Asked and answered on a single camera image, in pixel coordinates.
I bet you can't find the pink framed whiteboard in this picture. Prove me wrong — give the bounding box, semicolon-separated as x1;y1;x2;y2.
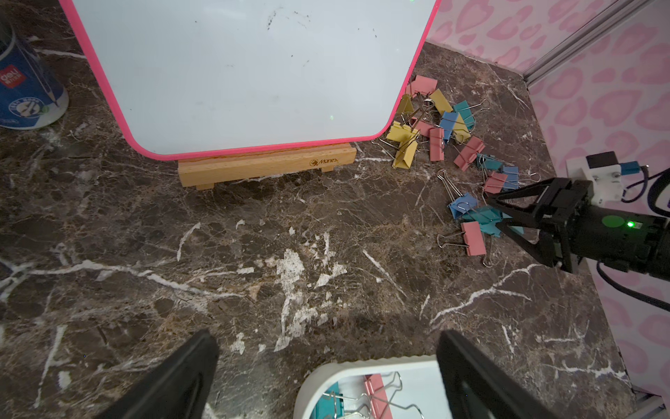
61;1;440;161

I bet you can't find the wooden whiteboard stand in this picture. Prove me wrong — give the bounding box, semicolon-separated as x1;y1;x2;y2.
178;143;357;190

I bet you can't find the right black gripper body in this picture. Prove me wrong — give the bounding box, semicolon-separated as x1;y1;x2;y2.
484;177;593;273

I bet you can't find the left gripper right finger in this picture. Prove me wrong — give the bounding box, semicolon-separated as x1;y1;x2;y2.
437;329;556;419

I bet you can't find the teal binder clip upper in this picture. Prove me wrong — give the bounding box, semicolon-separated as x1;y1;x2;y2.
454;101;485;130

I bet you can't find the white plastic storage tray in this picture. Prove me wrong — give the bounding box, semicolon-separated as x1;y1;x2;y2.
292;355;452;418

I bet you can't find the teal binder clip lone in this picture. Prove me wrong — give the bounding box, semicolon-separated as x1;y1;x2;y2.
310;382;345;419

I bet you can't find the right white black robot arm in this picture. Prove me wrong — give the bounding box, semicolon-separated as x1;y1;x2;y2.
484;177;669;280

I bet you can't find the blue lid pencil tube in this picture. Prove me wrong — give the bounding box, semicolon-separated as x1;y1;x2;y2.
1;19;69;130

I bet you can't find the yellow binder clip left pile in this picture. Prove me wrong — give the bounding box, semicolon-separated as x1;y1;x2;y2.
393;139;418;169

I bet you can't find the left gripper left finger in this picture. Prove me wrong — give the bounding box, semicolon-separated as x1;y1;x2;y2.
98;329;219;418

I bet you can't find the blue binder clip middle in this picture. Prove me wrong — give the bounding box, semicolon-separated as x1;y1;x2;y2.
437;169;479;220

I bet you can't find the blue binder clip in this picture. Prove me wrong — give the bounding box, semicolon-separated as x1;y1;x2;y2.
500;166;541;191
437;169;479;220

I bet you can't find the large teal binder clip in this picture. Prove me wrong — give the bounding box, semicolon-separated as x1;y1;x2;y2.
461;206;511;237

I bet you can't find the blue binder clip right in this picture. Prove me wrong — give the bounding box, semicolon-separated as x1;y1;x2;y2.
500;166;541;191

